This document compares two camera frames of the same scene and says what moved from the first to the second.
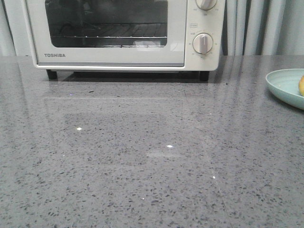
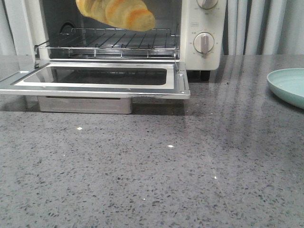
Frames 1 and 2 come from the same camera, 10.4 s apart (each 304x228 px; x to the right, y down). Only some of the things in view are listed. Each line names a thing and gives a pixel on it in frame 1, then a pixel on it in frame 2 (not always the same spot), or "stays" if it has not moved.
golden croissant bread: x=301 y=86 → x=127 y=15
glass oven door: x=108 y=33 → x=119 y=79
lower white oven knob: x=203 y=43 stays
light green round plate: x=284 y=83 stays
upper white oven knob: x=206 y=4 stays
